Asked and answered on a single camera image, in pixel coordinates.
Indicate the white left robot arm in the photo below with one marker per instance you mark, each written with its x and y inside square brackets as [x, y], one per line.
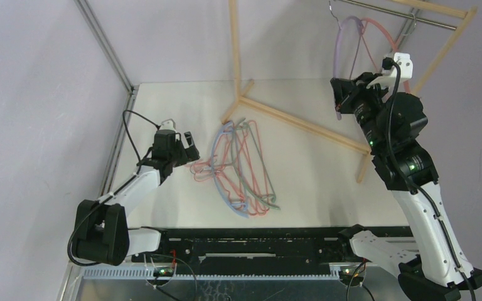
[101, 234]

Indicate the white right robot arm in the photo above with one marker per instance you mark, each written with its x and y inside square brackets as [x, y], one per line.
[391, 122]

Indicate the blue plastic hanger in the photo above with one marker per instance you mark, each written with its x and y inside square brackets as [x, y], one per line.
[217, 171]

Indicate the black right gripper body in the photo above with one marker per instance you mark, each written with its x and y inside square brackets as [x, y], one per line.
[344, 93]

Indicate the lilac plastic hanger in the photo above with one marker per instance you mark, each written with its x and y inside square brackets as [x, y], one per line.
[341, 26]

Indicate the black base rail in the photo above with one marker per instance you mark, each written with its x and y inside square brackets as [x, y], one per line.
[252, 251]

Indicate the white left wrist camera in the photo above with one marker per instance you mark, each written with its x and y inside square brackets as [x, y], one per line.
[168, 124]

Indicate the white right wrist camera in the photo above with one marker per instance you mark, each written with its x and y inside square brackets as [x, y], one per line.
[397, 68]

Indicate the metal rack rod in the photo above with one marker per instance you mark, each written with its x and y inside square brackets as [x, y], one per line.
[401, 15]

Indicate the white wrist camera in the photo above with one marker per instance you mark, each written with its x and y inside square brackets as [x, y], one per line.
[397, 68]
[168, 124]

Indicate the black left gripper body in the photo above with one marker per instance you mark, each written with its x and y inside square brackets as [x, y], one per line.
[180, 155]

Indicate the wooden clothes rack frame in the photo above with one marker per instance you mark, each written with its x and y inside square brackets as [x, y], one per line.
[240, 99]

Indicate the aluminium corner post left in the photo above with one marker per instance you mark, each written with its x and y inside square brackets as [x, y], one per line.
[103, 41]

